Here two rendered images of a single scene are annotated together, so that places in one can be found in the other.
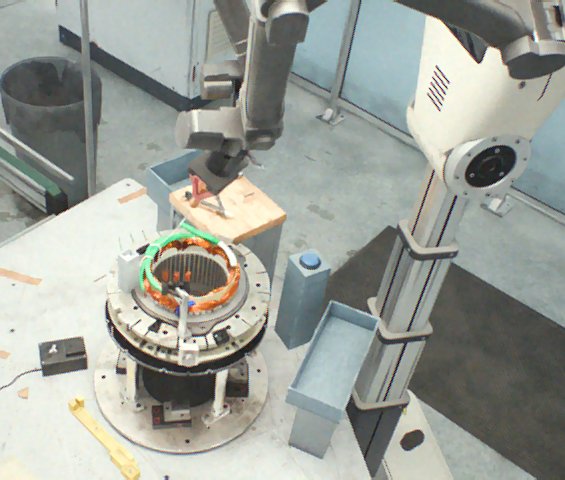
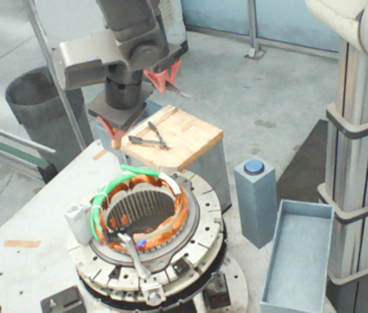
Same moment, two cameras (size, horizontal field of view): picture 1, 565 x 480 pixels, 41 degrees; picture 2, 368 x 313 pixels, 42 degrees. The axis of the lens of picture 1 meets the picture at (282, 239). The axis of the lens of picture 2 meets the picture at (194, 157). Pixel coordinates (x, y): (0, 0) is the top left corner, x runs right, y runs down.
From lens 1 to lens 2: 0.52 m
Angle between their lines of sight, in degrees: 7
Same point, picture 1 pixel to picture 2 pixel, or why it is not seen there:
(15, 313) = (22, 276)
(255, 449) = not seen: outside the picture
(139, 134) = not seen: hidden behind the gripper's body
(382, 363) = (347, 241)
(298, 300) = (253, 205)
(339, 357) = (304, 254)
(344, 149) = (271, 73)
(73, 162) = (73, 138)
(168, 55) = not seen: hidden behind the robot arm
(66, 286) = (60, 241)
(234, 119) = (110, 41)
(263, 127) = (136, 36)
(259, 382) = (238, 287)
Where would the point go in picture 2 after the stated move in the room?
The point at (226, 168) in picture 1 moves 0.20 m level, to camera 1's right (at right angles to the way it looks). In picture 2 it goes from (126, 99) to (258, 85)
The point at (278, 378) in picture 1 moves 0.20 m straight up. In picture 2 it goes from (255, 278) to (250, 228)
